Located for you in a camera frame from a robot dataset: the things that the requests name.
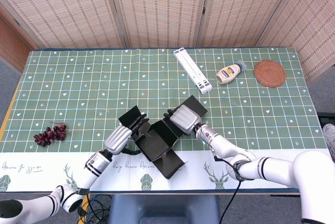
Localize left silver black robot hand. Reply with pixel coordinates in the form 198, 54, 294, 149
104, 113, 150, 156

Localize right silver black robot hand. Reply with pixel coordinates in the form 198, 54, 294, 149
162, 104, 203, 136

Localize black folding cardboard box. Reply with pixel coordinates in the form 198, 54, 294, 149
117, 94, 209, 180

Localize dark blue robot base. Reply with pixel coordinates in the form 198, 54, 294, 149
108, 194, 222, 224

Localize white folding stand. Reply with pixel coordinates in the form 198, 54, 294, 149
173, 48, 213, 95

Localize mayonnaise squeeze bottle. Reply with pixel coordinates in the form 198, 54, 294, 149
215, 60, 247, 85

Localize green grid deer tablecloth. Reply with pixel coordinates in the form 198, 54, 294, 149
0, 48, 330, 193

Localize dark red grape bunch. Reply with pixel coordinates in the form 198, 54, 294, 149
33, 121, 69, 147

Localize round brown woven coaster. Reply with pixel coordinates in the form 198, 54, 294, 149
253, 60, 287, 88

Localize bamboo folding screen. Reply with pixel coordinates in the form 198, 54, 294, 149
0, 0, 335, 83

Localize black flat object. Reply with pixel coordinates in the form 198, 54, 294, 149
317, 112, 335, 127

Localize grey sneaker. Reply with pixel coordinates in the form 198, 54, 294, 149
321, 123, 335, 162

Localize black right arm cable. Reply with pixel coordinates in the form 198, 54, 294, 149
213, 153, 243, 224

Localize black floor cables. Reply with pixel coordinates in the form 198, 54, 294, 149
77, 194, 113, 224

